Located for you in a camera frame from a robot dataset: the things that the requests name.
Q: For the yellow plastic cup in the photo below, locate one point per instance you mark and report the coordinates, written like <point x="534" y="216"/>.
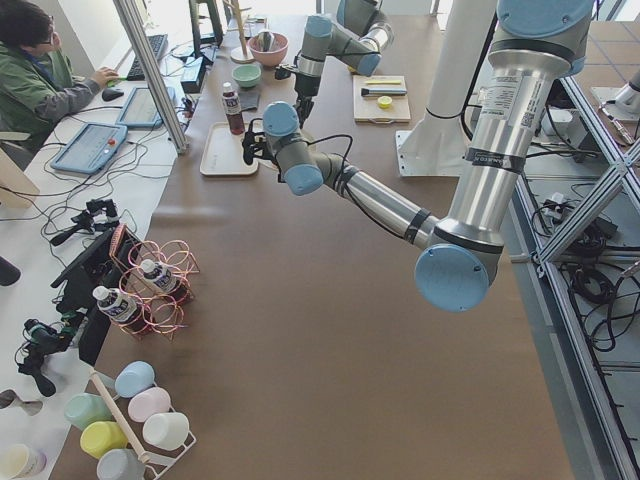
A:
<point x="102" y="436"/>

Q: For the white wire cup rack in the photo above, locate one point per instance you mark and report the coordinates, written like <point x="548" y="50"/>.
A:
<point x="157" y="460"/>

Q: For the brown drink bottle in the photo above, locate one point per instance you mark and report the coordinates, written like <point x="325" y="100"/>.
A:
<point x="233" y="109"/>

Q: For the blue plastic cup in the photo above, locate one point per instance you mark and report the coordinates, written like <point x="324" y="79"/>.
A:
<point x="134" y="378"/>

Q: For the dark grey cloth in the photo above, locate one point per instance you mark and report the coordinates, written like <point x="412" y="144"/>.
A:
<point x="249" y="99"/>

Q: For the wooden mug tree stand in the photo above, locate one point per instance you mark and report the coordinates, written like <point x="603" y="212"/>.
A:
<point x="240" y="54"/>

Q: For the wooden cutting board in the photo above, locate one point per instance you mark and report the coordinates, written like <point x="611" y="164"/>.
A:
<point x="365" y="109"/>

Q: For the mint green bowl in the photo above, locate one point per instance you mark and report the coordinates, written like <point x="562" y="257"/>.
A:
<point x="247" y="75"/>

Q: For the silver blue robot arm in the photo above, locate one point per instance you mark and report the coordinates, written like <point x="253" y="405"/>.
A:
<point x="537" y="42"/>

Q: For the halved lemon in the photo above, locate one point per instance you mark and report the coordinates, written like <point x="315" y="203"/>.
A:
<point x="384" y="102"/>

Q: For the black keyboard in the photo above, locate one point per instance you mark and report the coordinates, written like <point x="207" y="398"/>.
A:
<point x="157" y="44"/>

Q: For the white plastic cup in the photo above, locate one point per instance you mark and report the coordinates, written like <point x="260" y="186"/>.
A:
<point x="167" y="431"/>

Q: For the white pillar with base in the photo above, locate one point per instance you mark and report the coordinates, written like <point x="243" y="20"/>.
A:
<point x="436" y="146"/>

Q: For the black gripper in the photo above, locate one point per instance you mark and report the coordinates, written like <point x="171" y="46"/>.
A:
<point x="258" y="148"/>

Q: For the pink plastic cup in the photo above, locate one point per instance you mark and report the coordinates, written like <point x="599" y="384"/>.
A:
<point x="149" y="402"/>

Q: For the blue teach pendant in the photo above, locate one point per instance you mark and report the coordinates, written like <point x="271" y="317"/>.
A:
<point x="139" y="110"/>
<point x="91" y="149"/>

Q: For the steel muddler black tip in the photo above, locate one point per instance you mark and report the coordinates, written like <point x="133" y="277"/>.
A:
<point x="382" y="91"/>

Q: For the bottle in copper rack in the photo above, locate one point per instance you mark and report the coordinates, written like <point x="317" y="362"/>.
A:
<point x="160" y="276"/>

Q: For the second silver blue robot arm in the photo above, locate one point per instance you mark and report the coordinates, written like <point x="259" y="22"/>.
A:
<point x="356" y="37"/>

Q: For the copper wire bottle rack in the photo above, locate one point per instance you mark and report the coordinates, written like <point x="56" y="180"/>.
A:
<point x="162" y="314"/>

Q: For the seated person green jacket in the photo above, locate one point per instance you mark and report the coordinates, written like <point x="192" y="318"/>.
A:
<point x="38" y="87"/>

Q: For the green plastic cup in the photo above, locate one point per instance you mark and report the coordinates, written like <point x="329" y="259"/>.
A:
<point x="84" y="409"/>

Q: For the white rectangular tray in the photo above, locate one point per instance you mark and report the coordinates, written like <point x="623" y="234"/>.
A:
<point x="223" y="154"/>

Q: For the grey plastic cup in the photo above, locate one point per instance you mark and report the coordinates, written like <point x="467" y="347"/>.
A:
<point x="120" y="464"/>

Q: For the steel ice scoop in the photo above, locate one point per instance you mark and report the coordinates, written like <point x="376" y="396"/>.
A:
<point x="265" y="41"/>

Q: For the pink bowl with ice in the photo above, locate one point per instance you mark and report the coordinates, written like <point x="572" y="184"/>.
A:
<point x="272" y="58"/>

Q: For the yellow plastic knife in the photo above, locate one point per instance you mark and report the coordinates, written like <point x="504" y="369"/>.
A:
<point x="384" y="81"/>

